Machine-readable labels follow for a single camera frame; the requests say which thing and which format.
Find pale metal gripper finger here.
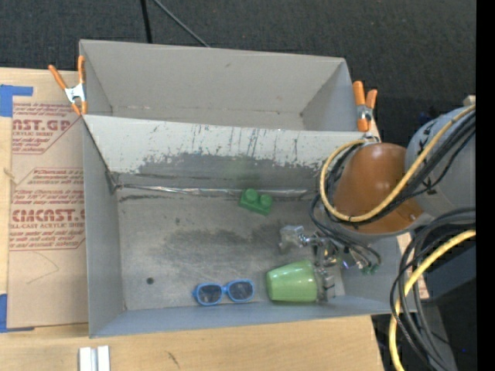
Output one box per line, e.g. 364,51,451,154
278,225,311,254
315,267,337,303

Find light green cup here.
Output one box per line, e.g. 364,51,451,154
265,260,320,305

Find green toy brick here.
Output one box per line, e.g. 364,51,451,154
237,188,274,217

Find grey metal bin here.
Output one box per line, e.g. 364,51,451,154
78,39,392,339

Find blue sunglasses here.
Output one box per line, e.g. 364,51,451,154
191,278,257,307

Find brown cardboard board red print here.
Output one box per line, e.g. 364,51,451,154
0,66,90,334

